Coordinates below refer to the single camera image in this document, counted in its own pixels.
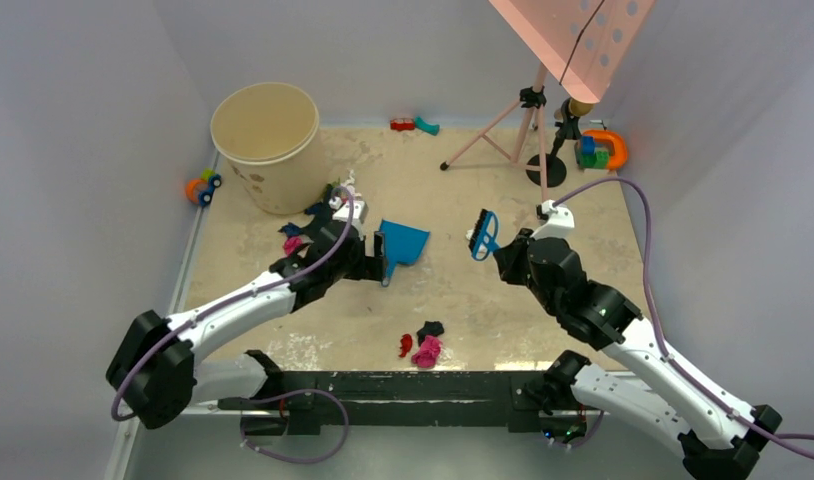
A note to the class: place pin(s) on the teal toy piece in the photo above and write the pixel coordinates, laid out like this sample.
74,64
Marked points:
426,127

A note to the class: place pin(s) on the small pink paper scrap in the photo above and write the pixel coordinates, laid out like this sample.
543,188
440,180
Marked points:
293,244

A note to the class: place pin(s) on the orange toy car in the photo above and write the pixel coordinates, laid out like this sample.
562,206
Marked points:
200,191

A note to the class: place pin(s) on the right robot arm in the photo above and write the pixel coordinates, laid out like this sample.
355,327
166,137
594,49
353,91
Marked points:
716,435

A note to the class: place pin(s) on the black paper scrap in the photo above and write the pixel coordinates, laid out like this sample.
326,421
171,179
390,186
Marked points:
430,328

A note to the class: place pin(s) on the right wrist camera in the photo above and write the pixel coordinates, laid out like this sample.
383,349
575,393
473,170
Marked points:
556,220

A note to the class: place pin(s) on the blue dustpan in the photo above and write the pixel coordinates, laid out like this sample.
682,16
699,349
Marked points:
403,245

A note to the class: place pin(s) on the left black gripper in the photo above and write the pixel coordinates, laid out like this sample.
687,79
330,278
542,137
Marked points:
368,267

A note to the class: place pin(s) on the beige round bin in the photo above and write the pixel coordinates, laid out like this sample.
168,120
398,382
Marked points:
269,134

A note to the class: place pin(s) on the red toy block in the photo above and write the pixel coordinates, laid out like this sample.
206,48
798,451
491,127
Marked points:
402,124

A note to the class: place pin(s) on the small blue paper scrap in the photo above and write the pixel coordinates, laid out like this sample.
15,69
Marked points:
291,230

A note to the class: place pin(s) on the pink music stand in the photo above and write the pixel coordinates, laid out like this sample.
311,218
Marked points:
579,45

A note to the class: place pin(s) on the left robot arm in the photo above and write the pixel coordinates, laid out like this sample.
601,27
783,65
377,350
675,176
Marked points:
154,371

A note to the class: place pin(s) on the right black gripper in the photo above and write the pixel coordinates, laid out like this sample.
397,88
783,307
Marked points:
509,255

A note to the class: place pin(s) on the red paper scrap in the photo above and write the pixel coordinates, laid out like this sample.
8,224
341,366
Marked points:
406,343

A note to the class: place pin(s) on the blue hand brush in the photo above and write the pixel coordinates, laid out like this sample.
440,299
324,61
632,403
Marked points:
482,238

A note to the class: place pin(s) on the black microphone stand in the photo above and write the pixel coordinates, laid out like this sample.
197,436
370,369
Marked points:
567,118

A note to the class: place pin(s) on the green white paper scrap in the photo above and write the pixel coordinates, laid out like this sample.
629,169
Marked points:
342,187

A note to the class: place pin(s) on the black base frame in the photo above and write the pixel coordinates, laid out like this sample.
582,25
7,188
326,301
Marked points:
303,402

